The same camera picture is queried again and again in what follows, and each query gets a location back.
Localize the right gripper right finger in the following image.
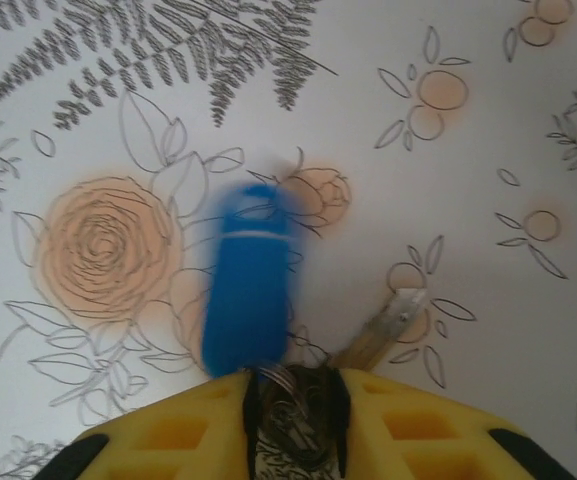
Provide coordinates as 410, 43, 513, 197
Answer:
335, 367, 577, 480

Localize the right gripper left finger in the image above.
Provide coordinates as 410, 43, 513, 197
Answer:
32, 372, 257, 480

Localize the wooden handled metal tool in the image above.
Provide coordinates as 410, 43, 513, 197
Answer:
327, 287, 429, 372

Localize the blue plastic key tag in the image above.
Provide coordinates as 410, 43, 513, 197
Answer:
200, 183, 302, 379

